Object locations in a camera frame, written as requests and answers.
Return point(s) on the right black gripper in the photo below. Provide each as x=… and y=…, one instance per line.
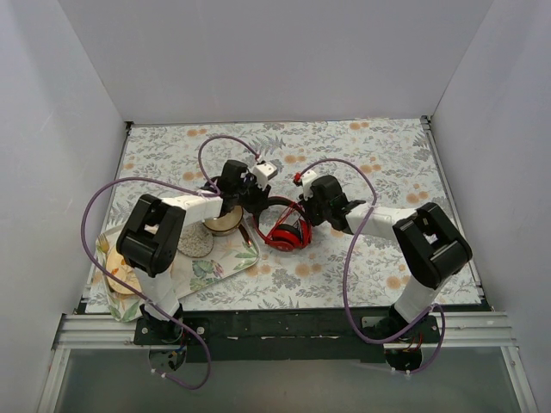
x=313, y=211

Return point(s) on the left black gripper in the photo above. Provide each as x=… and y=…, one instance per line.
x=256, y=198

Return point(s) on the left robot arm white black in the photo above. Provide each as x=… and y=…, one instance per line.
x=148, y=241

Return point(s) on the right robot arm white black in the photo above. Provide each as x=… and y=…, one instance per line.
x=431, y=244

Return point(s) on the beige ceramic bowl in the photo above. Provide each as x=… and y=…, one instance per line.
x=226, y=224

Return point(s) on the copper spoon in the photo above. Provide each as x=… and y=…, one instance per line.
x=245, y=235

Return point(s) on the speckled grey saucer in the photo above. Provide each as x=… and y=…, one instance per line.
x=195, y=241

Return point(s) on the floral serving tray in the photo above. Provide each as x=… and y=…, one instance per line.
x=189, y=276

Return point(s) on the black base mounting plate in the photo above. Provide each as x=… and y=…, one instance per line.
x=274, y=335

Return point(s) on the yellow bird plate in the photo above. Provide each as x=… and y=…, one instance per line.
x=117, y=266

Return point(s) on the gold fork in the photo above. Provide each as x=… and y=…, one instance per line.
x=103, y=244

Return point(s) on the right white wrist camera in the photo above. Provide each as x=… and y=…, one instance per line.
x=305, y=180

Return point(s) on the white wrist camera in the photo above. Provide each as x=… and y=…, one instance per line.
x=264, y=172
x=305, y=180

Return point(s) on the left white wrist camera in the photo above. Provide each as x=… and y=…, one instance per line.
x=264, y=172

